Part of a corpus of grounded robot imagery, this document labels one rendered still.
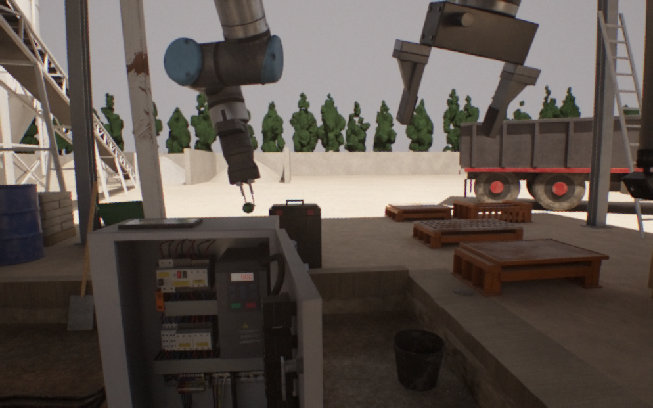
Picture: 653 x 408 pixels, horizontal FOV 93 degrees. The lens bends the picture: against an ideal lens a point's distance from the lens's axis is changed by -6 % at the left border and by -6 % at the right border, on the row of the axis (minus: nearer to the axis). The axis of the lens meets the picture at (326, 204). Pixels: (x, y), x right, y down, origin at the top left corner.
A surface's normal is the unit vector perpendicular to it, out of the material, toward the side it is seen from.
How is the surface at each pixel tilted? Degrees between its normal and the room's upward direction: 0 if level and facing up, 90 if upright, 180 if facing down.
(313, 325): 90
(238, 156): 94
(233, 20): 130
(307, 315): 90
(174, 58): 89
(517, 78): 114
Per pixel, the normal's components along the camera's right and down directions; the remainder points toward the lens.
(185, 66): -0.25, 0.10
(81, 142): 0.10, 0.11
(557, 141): -0.46, 0.11
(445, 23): 0.11, 0.50
